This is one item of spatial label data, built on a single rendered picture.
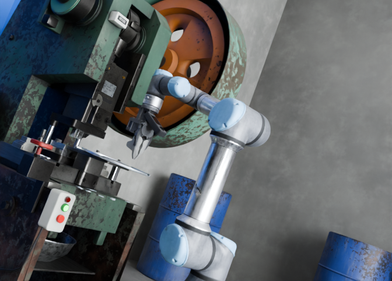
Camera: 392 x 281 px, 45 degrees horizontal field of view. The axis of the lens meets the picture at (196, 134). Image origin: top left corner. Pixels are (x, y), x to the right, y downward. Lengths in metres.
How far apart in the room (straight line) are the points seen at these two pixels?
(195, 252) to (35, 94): 1.06
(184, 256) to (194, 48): 1.21
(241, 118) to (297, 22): 4.39
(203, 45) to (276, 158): 3.04
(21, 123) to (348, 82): 3.81
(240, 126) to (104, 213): 0.79
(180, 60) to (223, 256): 1.15
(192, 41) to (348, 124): 2.98
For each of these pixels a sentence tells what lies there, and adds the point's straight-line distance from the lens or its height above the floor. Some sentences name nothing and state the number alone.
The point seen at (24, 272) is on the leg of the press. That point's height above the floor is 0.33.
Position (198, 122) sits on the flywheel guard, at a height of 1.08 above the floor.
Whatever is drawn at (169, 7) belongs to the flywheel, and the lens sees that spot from 2.52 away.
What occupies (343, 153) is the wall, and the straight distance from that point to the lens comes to 5.00.
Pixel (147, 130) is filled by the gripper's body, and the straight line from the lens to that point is 1.84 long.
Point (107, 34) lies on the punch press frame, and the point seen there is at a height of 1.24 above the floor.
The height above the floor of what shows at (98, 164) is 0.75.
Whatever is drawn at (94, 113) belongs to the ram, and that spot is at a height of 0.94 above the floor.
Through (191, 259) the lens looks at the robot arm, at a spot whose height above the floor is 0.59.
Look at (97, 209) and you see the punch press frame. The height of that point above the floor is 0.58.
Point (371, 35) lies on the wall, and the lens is 5.42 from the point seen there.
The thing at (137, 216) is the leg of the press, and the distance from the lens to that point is 2.06.
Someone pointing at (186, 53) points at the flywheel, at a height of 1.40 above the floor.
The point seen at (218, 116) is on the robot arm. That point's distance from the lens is 1.44.
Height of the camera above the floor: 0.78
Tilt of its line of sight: 7 degrees up
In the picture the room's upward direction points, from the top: 20 degrees clockwise
